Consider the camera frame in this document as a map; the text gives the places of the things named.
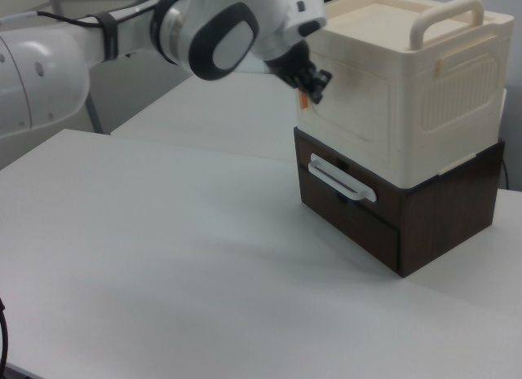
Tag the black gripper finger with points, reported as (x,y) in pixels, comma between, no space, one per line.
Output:
(322,85)
(305,81)

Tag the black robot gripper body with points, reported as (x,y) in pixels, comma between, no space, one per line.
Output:
(291,61)

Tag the cream plastic cabinet door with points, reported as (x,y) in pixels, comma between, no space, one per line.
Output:
(359,114)

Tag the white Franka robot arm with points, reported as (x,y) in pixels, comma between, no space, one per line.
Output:
(122,45)

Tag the cream plastic cabinet body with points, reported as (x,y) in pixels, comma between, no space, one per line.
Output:
(456,93)

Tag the dark brown wooden drawer box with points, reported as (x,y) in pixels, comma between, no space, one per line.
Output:
(444,216)

